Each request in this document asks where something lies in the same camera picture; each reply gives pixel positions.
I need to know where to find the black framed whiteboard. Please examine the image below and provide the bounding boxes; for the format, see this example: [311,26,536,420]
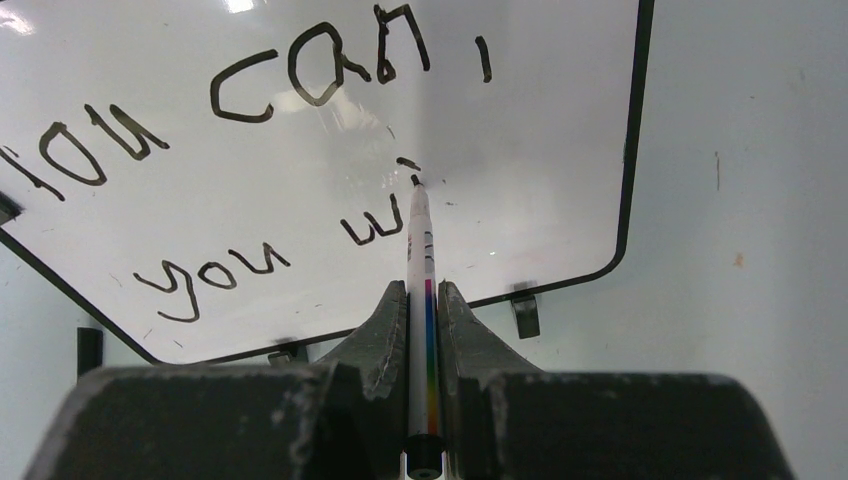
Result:
[1,1,654,364]

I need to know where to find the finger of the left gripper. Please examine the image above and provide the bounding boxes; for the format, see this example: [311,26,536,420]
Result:
[0,192,23,226]

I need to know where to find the right whiteboard foot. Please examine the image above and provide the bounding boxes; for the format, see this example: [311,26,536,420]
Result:
[510,281,540,339]

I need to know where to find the black marker cap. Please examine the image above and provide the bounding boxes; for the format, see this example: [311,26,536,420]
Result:
[76,327,104,378]

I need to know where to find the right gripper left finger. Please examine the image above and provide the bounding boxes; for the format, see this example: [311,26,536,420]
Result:
[26,281,407,479]

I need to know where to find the white marker pen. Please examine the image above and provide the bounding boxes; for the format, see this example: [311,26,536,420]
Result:
[404,174,444,479]

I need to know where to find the whiteboard foot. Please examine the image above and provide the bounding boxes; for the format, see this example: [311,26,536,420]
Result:
[267,341,309,367]
[510,281,540,339]

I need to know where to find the left whiteboard foot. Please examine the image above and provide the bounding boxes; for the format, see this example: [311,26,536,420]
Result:
[267,341,309,367]

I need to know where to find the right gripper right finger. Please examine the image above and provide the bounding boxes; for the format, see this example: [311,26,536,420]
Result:
[438,281,794,479]

